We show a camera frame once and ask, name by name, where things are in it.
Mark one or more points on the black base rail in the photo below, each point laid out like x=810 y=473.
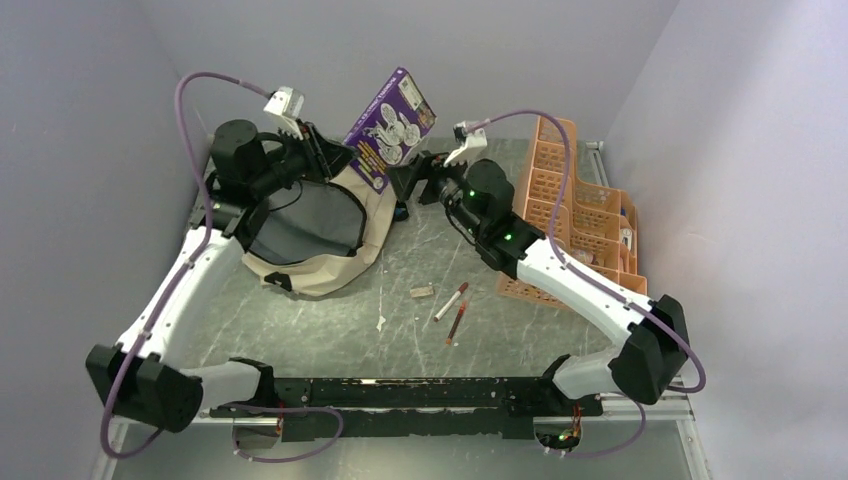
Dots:
x=371 y=408

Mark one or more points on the purple book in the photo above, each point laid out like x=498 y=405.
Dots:
x=396 y=121

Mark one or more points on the orange plastic file organizer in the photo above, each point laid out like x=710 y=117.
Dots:
x=594 y=224

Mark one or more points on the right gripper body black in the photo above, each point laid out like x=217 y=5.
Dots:
x=430 y=166

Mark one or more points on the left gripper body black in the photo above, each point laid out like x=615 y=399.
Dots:
x=305 y=157

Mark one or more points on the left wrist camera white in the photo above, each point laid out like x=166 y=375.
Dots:
x=283 y=108

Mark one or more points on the blue black marker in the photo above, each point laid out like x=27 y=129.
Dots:
x=400 y=215

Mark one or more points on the red pen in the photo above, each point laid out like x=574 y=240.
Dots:
x=456 y=322

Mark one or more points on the beige canvas backpack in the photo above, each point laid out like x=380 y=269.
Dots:
x=320 y=237

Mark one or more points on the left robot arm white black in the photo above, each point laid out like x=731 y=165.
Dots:
x=139 y=376

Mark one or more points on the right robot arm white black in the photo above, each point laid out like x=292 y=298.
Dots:
x=649 y=337

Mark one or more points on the small beige eraser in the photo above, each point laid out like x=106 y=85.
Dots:
x=422 y=291

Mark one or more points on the white red marker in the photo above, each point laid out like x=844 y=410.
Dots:
x=450 y=302

